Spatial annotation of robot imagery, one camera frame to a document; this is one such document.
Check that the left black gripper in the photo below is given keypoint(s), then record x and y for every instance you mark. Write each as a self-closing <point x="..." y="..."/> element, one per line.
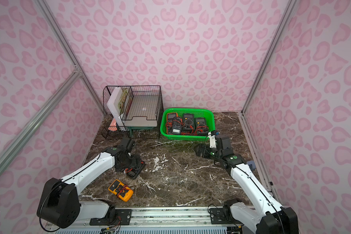
<point x="134" y="166"/>

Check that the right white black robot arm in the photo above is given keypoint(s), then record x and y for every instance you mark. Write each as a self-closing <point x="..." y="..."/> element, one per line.
<point x="268" y="216"/>

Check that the pink notebook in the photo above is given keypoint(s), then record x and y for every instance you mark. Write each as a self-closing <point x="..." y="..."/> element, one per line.
<point x="113" y="125"/>

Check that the yellow multimeter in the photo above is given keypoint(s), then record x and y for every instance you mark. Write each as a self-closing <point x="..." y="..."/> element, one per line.
<point x="121" y="191"/>

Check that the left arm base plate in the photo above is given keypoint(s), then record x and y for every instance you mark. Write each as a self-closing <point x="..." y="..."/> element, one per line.
<point x="113" y="218"/>

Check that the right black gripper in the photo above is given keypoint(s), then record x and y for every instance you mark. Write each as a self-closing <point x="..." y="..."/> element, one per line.
<point x="204" y="150"/>

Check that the large green multimeter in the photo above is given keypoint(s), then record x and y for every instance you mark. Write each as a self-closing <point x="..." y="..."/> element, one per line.
<point x="188" y="124"/>

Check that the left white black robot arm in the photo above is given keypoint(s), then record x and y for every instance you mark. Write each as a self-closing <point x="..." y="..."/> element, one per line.
<point x="60" y="204"/>

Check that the aluminium front rail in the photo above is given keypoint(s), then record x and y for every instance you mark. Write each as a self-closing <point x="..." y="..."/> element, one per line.
<point x="158" y="220"/>

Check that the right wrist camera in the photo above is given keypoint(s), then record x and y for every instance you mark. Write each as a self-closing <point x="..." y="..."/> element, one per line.
<point x="219" y="141"/>

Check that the white upright folder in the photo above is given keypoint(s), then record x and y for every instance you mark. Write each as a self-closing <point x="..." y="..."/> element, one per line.
<point x="116" y="104"/>

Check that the orange wide multimeter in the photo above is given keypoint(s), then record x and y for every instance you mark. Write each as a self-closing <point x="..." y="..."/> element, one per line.
<point x="169" y="122"/>

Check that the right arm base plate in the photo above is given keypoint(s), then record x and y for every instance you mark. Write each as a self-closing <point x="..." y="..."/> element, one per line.
<point x="221" y="216"/>

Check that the black wire desk organizer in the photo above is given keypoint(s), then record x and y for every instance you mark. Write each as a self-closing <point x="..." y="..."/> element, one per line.
<point x="132" y="132"/>

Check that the small dark multimeter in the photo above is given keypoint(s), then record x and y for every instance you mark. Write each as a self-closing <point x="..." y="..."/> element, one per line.
<point x="133" y="173"/>
<point x="177" y="125"/>

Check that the green plastic basket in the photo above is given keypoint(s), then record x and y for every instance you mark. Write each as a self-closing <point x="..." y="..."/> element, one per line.
<point x="198" y="113"/>

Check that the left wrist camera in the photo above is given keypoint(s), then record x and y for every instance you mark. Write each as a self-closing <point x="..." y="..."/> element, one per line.
<point x="126" y="145"/>

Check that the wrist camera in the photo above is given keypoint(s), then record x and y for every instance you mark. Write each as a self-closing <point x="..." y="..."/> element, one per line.
<point x="126" y="145"/>
<point x="219" y="141"/>

